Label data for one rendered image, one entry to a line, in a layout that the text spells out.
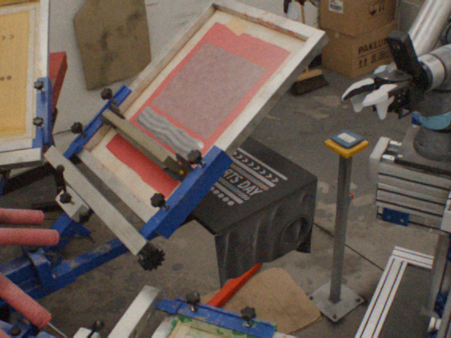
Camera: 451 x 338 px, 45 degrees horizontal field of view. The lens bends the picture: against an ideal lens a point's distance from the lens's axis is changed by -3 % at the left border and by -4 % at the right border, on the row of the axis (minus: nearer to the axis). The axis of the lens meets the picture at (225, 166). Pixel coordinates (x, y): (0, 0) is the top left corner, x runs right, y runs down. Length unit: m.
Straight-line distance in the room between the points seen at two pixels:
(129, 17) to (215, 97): 2.18
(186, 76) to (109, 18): 1.96
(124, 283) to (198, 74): 1.52
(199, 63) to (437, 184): 0.89
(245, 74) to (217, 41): 0.24
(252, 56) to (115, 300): 1.66
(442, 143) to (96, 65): 2.70
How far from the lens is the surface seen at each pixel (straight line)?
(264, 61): 1.84
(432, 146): 1.71
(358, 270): 3.12
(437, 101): 1.34
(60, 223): 1.83
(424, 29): 1.44
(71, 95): 3.97
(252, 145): 2.32
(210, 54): 2.00
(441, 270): 2.32
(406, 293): 2.75
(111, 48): 3.94
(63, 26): 3.81
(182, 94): 1.94
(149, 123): 1.94
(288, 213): 2.10
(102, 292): 3.12
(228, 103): 1.79
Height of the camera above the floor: 2.18
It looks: 34 degrees down
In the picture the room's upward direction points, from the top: 4 degrees counter-clockwise
